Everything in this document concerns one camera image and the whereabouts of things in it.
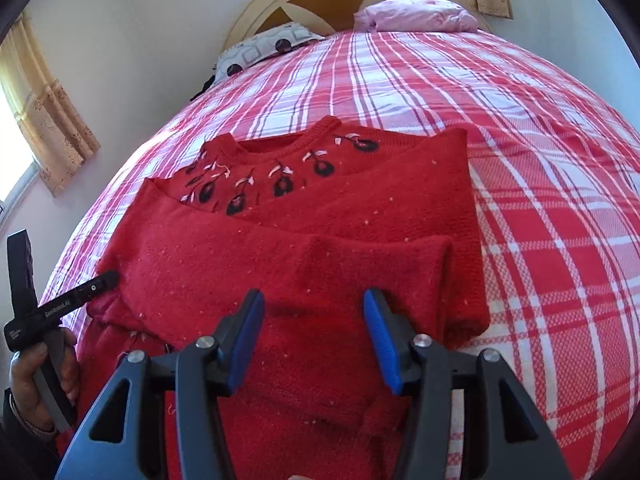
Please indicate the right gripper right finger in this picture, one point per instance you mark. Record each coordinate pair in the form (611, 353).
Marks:
(504, 435)

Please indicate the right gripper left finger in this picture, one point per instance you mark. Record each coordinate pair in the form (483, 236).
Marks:
(123, 435)

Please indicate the red knit sweater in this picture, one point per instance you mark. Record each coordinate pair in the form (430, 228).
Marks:
(312, 220)

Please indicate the black sleeved left forearm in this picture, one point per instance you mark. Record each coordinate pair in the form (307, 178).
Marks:
(25, 453)

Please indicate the person's left hand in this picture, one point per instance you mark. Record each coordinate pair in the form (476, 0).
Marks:
(27, 399)

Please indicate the side window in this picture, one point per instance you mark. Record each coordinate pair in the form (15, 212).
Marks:
(18, 169)

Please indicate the yellow curtain left window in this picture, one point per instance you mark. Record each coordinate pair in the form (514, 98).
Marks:
(60, 140)

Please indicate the red white plaid bedspread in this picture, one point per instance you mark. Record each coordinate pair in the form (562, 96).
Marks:
(555, 180)

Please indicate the black cloth beside bed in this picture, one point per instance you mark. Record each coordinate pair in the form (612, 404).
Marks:
(207, 84)

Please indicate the grey patterned pillow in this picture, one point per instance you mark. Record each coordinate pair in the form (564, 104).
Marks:
(261, 47)

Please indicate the pink pillow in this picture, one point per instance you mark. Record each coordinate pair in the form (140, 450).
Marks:
(414, 16)

